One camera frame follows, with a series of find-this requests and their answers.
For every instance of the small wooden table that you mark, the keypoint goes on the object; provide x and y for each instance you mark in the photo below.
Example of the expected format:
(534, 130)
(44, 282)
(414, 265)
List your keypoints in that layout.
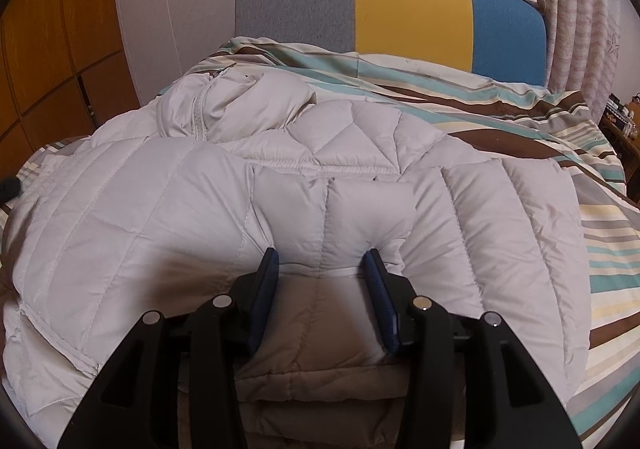
(622, 149)

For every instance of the grey yellow blue headboard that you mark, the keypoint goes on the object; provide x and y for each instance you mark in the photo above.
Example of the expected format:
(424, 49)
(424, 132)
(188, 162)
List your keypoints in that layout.
(410, 9)

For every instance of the dark fuzzy object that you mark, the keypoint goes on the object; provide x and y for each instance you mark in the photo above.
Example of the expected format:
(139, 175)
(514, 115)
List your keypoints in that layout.
(9, 190)

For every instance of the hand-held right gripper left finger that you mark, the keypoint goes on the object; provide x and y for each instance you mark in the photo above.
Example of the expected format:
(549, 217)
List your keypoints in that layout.
(264, 291)

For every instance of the pink patterned curtain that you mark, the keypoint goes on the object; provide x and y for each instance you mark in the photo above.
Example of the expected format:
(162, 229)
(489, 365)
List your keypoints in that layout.
(575, 29)

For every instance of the striped bed sheet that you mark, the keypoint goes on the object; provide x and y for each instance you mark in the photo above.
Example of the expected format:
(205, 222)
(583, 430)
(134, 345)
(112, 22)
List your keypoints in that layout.
(500, 104)

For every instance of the white quilted down jacket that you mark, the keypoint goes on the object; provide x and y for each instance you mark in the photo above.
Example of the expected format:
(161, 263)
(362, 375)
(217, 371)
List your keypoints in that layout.
(150, 209)

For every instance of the pile of small table items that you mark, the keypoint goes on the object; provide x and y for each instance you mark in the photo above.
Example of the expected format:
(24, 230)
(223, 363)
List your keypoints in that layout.
(622, 111)

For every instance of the orange wooden wardrobe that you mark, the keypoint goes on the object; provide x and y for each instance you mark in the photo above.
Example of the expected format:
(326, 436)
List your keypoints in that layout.
(40, 29)

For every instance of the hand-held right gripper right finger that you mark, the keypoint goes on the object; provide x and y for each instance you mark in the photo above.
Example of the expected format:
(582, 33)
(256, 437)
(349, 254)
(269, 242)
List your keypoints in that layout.
(376, 289)

